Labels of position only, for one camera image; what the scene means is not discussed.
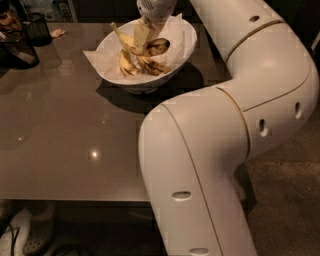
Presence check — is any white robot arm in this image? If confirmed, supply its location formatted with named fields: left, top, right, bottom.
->
left=139, top=0, right=319, bottom=256

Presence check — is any small yellow banana left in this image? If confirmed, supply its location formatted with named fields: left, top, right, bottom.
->
left=119, top=49, right=139, bottom=77

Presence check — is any spotted yellow banana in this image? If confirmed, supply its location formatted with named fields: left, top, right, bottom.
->
left=110, top=22, right=170, bottom=57
left=137, top=56, right=171, bottom=76

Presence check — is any white ceramic bowl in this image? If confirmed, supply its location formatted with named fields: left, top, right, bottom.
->
left=94, top=14, right=198, bottom=95

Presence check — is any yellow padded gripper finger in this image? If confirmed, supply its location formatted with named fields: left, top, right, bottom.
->
left=134, top=16, right=154, bottom=54

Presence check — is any shelf with boxes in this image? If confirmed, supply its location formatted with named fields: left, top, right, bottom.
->
left=21, top=0, right=77, bottom=23

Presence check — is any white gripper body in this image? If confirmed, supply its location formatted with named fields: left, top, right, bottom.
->
left=136, top=0, right=177, bottom=23

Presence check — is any white paper bowl liner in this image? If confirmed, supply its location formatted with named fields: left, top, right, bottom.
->
left=83, top=13, right=194, bottom=84

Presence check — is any black floor cable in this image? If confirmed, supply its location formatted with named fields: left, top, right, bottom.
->
left=7, top=223, right=21, bottom=256

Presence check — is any black mesh pen cup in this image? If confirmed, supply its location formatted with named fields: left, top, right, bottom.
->
left=21, top=13, right=52, bottom=47

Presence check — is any black mesh basket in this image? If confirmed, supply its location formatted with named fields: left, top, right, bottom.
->
left=0, top=31, right=39, bottom=69

